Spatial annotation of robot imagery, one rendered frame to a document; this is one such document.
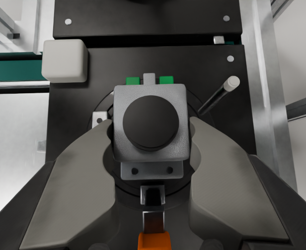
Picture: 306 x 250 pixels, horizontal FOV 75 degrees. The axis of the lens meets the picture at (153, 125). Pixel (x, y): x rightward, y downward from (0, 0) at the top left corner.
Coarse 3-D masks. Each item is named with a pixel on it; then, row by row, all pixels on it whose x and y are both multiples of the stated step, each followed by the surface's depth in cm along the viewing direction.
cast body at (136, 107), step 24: (120, 96) 12; (144, 96) 11; (168, 96) 12; (120, 120) 12; (144, 120) 10; (168, 120) 10; (120, 144) 11; (144, 144) 10; (168, 144) 11; (144, 168) 14; (168, 168) 14
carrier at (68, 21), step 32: (64, 0) 26; (96, 0) 26; (128, 0) 26; (160, 0) 26; (192, 0) 26; (224, 0) 26; (64, 32) 25; (96, 32) 25; (128, 32) 25; (160, 32) 25; (192, 32) 25; (224, 32) 25
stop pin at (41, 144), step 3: (39, 141) 23; (42, 141) 23; (45, 141) 23; (39, 144) 23; (42, 144) 23; (45, 144) 23; (39, 147) 23; (42, 147) 23; (45, 147) 23; (39, 150) 23; (42, 150) 23; (45, 150) 23
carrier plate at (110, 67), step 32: (96, 64) 24; (128, 64) 24; (160, 64) 24; (192, 64) 24; (224, 64) 24; (64, 96) 24; (96, 96) 24; (64, 128) 23; (224, 128) 23; (128, 224) 21
